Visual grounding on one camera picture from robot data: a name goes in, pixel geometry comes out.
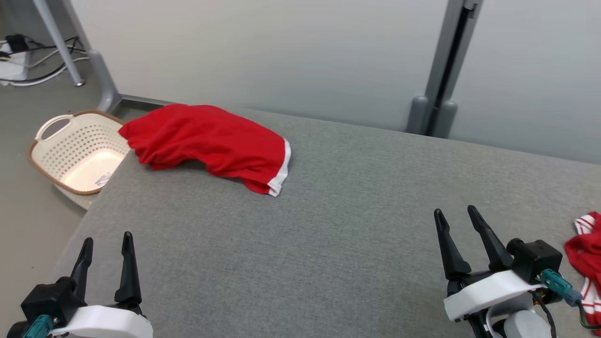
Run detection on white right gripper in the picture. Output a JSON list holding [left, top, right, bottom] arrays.
[[434, 205, 547, 323]]

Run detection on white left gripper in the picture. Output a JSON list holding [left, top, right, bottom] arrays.
[[49, 231, 154, 338]]

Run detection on red and white shirt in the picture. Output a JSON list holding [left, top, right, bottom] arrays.
[[565, 212, 601, 329]]

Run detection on red shorts white hem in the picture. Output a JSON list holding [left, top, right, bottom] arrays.
[[118, 104, 292, 197]]

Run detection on cream plastic laundry basket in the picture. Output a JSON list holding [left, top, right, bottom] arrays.
[[28, 110, 132, 210]]

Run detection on white power strip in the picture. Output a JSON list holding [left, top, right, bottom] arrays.
[[0, 42, 30, 86]]

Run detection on thin metal table leg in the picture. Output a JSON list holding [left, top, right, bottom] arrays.
[[33, 0, 86, 87]]

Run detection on black power adapter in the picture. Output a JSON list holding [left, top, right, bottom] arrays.
[[6, 34, 30, 53]]

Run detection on teal left camera connector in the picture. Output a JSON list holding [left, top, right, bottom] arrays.
[[23, 315, 54, 338]]

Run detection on teal camera connector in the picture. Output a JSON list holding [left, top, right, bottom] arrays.
[[539, 269, 583, 307], [23, 315, 54, 338]]

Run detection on teal right camera connector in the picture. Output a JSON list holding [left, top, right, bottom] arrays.
[[539, 269, 583, 307]]

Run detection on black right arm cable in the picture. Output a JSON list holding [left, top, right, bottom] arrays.
[[528, 290, 558, 338]]

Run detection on grey partition bottom rail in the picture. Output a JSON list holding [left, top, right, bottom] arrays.
[[120, 94, 165, 108]]

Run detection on white floor cable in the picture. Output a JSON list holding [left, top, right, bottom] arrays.
[[9, 56, 91, 87]]

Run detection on black floor cable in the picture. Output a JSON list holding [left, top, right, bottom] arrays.
[[19, 37, 90, 83]]

